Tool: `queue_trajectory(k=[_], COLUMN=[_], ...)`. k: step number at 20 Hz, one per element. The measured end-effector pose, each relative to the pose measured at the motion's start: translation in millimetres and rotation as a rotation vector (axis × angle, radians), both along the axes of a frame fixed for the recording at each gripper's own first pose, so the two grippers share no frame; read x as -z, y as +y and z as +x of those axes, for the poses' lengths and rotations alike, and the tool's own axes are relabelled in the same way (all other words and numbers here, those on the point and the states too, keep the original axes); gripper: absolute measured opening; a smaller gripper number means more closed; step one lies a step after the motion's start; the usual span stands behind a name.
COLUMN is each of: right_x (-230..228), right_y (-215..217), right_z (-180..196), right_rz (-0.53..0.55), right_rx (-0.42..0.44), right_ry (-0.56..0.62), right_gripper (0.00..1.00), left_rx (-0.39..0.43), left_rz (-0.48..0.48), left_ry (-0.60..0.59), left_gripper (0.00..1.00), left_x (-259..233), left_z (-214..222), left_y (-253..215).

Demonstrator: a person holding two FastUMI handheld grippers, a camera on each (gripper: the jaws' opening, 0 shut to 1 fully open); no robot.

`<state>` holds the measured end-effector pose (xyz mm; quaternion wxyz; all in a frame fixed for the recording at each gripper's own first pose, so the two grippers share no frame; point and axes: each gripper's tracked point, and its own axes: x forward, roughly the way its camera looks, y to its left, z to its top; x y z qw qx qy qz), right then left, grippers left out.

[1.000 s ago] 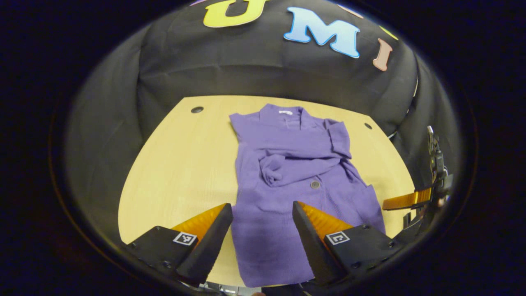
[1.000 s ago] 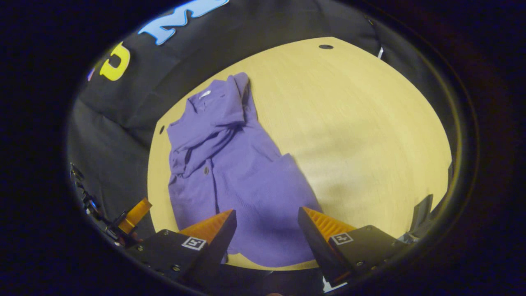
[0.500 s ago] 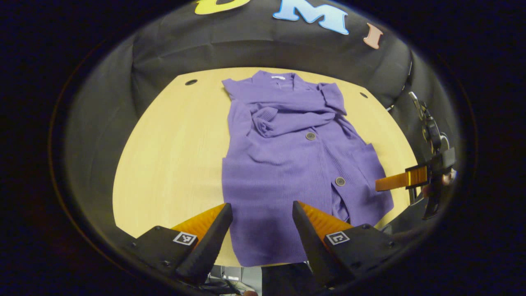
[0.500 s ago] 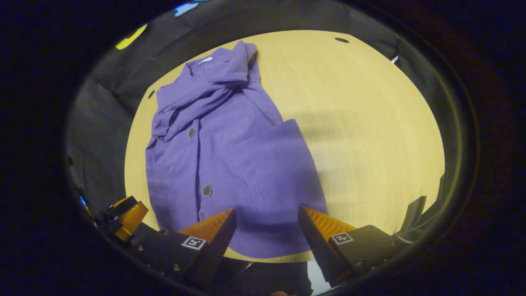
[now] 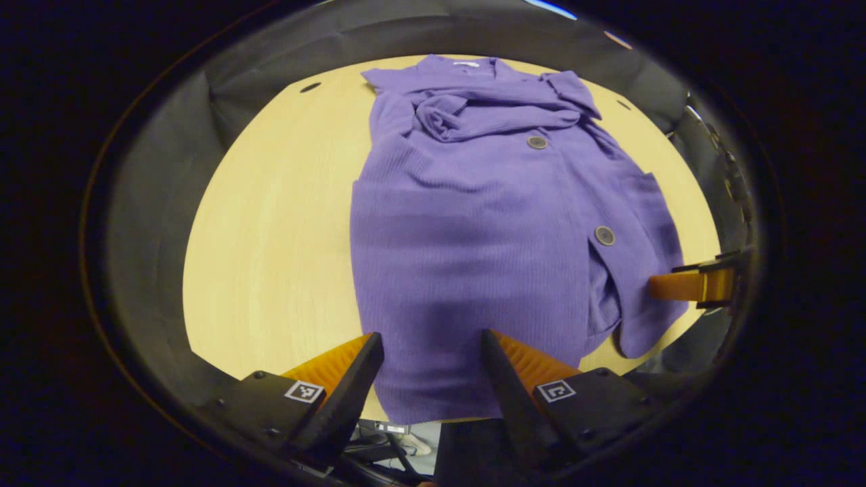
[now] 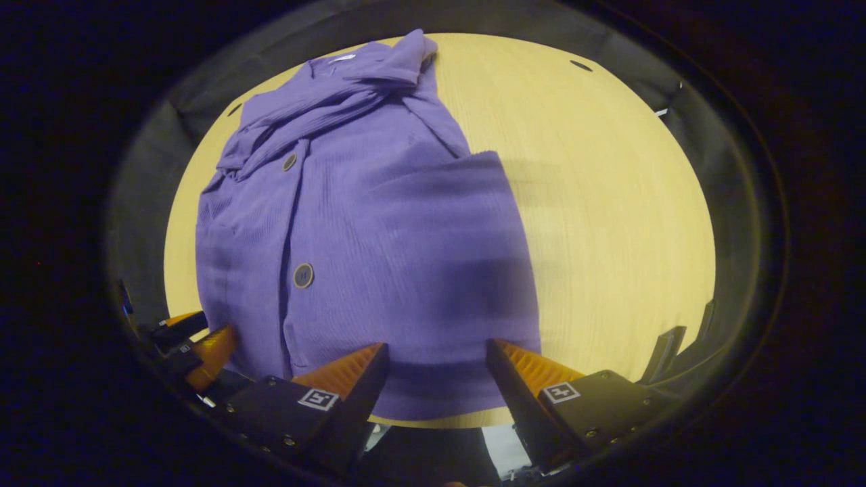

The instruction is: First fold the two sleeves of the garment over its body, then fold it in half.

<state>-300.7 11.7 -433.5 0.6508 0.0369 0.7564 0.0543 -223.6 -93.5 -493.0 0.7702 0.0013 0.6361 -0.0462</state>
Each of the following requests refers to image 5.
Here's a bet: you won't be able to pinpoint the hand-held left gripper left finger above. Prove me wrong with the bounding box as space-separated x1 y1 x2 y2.
203 331 385 474

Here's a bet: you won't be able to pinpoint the black cable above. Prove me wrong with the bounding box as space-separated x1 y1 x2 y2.
345 438 424 482

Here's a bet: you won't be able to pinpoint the person's dark trousers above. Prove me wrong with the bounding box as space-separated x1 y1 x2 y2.
433 418 523 486

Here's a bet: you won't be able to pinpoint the black backdrop cloth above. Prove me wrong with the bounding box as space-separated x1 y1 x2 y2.
101 0 752 407

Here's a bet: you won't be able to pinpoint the purple knitted cardigan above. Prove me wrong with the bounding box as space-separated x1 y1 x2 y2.
350 54 689 425

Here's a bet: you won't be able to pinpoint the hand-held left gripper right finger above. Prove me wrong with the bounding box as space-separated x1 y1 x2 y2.
480 329 654 474

